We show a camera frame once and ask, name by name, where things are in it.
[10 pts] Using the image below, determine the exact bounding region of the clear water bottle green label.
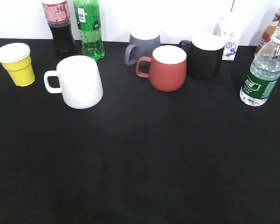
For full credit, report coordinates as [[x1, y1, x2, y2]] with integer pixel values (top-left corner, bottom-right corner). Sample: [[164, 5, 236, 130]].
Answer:
[[239, 28, 280, 106]]

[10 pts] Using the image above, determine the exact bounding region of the white blueberry milk carton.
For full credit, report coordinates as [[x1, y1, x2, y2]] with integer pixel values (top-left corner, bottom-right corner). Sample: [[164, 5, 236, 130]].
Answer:
[[217, 13, 244, 61]]

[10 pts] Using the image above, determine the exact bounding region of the grey ceramic mug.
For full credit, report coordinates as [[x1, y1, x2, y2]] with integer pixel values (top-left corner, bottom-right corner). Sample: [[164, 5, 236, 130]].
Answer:
[[124, 30, 161, 66]]

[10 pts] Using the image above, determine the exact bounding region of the brown tea bottle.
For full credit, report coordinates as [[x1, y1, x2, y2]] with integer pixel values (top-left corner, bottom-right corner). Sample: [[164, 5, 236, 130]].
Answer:
[[254, 6, 280, 57]]

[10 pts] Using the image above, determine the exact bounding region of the white ceramic mug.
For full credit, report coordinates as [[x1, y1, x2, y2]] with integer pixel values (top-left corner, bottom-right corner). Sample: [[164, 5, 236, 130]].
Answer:
[[43, 55, 103, 109]]

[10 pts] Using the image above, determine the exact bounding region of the green soda bottle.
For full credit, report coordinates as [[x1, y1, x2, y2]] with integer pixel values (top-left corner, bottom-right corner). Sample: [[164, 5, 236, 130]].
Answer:
[[73, 0, 105, 61]]

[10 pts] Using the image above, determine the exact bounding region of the red ceramic mug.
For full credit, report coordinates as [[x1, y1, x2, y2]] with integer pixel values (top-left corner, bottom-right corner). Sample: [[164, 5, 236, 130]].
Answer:
[[136, 45, 187, 92]]

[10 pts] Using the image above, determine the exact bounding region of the black ceramic mug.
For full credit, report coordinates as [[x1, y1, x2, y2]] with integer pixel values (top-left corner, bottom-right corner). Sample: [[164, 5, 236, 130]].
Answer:
[[179, 33, 226, 80]]

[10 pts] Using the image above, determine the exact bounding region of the yellow paper cup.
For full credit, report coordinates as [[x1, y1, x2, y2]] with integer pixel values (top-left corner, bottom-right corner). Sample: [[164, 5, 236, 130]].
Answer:
[[0, 42, 35, 87]]

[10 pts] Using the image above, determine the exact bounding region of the cola bottle red label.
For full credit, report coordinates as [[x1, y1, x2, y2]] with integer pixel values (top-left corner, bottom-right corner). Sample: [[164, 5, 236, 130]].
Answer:
[[41, 0, 77, 57]]

